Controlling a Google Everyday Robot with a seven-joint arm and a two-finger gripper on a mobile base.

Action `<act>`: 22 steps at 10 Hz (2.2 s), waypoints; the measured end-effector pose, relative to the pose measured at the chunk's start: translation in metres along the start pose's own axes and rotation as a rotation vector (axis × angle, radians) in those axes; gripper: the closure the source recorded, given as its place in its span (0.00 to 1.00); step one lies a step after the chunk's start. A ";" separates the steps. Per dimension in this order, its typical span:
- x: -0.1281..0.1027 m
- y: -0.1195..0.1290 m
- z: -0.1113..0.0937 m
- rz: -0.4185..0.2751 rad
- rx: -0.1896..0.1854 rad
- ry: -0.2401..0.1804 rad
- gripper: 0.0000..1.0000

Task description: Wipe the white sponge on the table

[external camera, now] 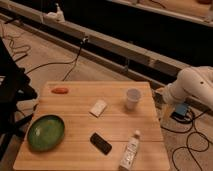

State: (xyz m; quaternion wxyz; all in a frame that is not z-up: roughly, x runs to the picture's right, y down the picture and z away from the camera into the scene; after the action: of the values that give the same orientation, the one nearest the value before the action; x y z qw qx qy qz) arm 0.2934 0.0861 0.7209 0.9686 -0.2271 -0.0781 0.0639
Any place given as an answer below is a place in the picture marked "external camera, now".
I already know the orange carrot toy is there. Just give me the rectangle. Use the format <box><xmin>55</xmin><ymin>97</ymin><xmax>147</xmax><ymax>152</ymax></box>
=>
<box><xmin>51</xmin><ymin>87</ymin><xmax>69</xmax><ymax>94</ymax></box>

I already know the white sponge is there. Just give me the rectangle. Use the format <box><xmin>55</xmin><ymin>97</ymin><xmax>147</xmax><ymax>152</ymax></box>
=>
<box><xmin>90</xmin><ymin>100</ymin><xmax>107</xmax><ymax>117</ymax></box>

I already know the blue box on floor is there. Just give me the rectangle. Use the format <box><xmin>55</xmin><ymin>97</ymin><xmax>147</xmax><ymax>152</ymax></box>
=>
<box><xmin>173</xmin><ymin>103</ymin><xmax>188</xmax><ymax>118</ymax></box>

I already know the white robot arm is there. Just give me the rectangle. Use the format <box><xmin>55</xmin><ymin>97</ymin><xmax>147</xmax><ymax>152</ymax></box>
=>
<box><xmin>163</xmin><ymin>66</ymin><xmax>213</xmax><ymax>110</ymax></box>

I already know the white object on rail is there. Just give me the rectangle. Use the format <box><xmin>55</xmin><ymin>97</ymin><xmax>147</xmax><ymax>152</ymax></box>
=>
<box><xmin>46</xmin><ymin>3</ymin><xmax>65</xmax><ymax>22</ymax></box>

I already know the green bowl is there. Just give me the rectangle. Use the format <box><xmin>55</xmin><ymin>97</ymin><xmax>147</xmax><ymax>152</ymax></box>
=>
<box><xmin>27</xmin><ymin>115</ymin><xmax>65</xmax><ymax>152</ymax></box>

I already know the black chair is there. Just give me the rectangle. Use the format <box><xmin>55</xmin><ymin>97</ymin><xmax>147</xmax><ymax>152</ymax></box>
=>
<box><xmin>0</xmin><ymin>38</ymin><xmax>37</xmax><ymax>161</ymax></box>

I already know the black floor cable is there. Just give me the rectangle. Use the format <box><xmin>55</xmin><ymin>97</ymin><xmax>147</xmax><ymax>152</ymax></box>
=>
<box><xmin>24</xmin><ymin>35</ymin><xmax>90</xmax><ymax>82</ymax></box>

